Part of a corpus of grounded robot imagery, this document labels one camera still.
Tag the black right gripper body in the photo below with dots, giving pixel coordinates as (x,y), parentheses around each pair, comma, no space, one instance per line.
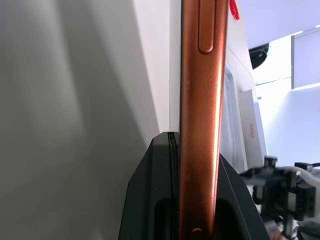
(290,192)

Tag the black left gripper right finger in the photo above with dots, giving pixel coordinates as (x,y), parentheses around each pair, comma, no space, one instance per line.
(237,212)

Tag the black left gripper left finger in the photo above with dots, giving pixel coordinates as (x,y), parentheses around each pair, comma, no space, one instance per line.
(150,200)

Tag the orange smartphone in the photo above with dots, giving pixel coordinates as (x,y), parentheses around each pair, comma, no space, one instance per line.
(200,125)

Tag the white box with orange label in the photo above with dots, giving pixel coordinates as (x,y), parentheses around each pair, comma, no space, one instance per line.
(253,130)

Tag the white phone box base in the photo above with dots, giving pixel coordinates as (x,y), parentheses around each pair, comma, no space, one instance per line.
(232,120)

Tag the white partition panel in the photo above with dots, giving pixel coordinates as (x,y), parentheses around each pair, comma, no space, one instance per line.
(306,57)

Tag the black background object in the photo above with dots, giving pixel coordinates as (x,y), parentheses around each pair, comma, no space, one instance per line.
(260,56)

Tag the red tassel ornament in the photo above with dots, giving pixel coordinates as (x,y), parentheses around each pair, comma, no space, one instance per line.
(234,8)

